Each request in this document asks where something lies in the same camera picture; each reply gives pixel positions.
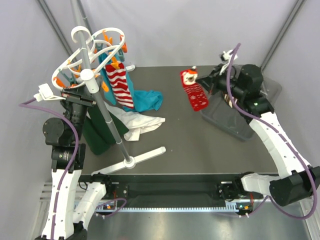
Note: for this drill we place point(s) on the white stand base foot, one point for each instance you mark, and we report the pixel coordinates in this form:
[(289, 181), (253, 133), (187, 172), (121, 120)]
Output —
[(130, 68)]

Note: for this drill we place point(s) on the dark green cloth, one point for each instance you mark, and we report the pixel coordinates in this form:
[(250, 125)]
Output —
[(96, 132)]

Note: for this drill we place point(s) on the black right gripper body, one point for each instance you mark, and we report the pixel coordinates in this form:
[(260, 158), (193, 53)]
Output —
[(219, 81)]

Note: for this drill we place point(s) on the brown striped sock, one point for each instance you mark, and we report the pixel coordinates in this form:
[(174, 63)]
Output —
[(227, 99)]

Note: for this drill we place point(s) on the near grey stand pole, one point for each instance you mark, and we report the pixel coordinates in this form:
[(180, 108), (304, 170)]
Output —
[(88, 77)]

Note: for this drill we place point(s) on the red white striped sock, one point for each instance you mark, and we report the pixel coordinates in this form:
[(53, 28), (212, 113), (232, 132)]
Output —
[(119, 84)]

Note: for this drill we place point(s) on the clear plastic bin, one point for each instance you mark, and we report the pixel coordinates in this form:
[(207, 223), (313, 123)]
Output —
[(227, 119)]

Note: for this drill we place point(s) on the orange peg on teal cloth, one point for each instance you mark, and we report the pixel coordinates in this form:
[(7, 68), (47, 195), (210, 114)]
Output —
[(124, 48)]

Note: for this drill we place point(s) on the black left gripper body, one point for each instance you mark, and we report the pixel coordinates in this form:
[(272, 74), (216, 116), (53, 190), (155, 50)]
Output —
[(77, 97)]

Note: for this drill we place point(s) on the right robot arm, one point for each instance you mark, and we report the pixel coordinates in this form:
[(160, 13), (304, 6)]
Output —
[(265, 125)]

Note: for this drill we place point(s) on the orange clothes peg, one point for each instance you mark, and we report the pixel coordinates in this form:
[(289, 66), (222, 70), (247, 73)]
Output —
[(115, 63)]

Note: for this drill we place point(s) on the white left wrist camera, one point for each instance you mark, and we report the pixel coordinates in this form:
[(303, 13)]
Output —
[(45, 93)]

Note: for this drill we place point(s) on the grey stand pole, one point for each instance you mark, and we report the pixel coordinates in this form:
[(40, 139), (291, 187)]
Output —
[(88, 77), (81, 24)]

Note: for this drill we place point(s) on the white round clip hanger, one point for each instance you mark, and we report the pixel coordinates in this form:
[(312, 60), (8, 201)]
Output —
[(79, 62)]

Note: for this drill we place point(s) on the near white stand foot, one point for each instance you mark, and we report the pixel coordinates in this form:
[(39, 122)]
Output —
[(133, 161)]

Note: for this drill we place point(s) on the teal green clothes peg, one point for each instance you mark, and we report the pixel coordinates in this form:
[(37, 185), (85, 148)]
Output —
[(120, 55)]

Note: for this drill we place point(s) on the teal blue cloth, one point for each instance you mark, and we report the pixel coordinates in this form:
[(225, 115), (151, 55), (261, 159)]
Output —
[(143, 100)]

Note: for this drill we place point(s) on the aluminium frame rail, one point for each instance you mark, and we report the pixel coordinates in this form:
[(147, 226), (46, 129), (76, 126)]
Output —
[(213, 192)]

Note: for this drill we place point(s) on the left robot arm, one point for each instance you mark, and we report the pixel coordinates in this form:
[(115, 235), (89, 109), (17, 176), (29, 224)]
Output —
[(65, 219)]

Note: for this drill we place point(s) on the white cloth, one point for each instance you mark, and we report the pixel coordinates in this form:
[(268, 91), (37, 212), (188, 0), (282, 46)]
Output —
[(136, 123)]

